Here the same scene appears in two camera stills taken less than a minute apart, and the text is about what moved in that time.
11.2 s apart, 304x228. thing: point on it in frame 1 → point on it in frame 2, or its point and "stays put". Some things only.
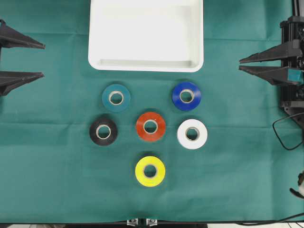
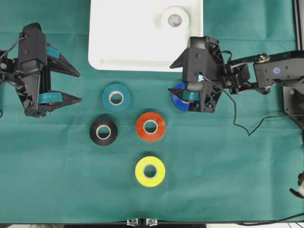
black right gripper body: (292, 95) → (203, 62)
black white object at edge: (300, 192) stays put
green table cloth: (78, 145) stays put
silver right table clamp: (151, 223) stays put
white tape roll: (199, 141) → (175, 20)
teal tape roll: (116, 97) stays put
